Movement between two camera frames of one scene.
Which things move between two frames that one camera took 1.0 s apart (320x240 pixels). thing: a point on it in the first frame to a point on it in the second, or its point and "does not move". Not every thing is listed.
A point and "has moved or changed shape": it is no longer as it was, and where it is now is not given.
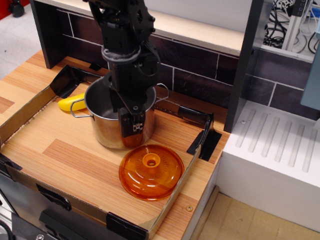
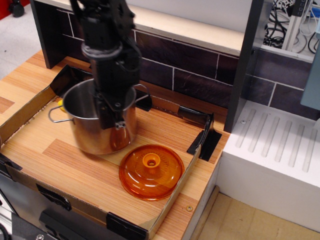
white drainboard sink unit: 272,157 does not move
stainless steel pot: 97,104 has moved or changed shape
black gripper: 132,79 to 116,77
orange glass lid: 150,172 does not move
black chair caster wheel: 16,8 does not move
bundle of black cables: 275,32 does not move
